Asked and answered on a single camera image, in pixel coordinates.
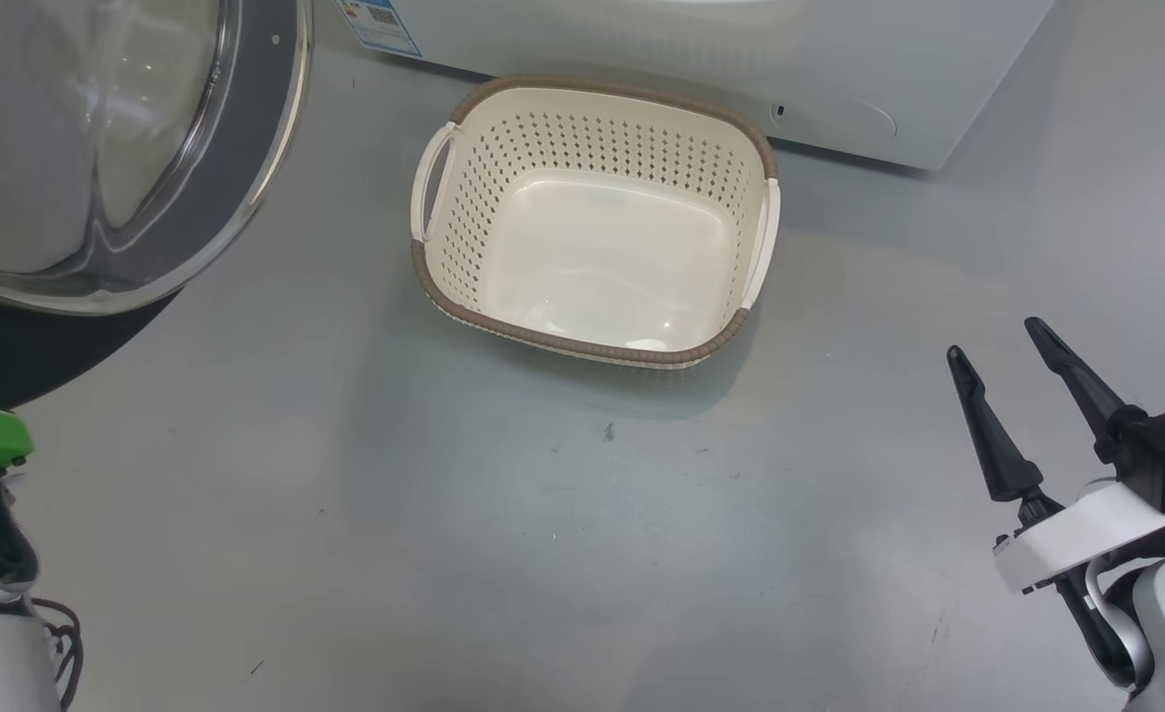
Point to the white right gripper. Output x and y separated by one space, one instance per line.
1087 539

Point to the round glass washing machine door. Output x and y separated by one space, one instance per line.
246 148

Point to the cream perforated laundry basket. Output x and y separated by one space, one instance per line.
602 257

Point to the white washing machine body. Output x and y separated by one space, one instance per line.
642 40

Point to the round white filter cover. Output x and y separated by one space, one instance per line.
840 117

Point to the blue white energy label sticker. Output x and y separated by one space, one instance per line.
380 25

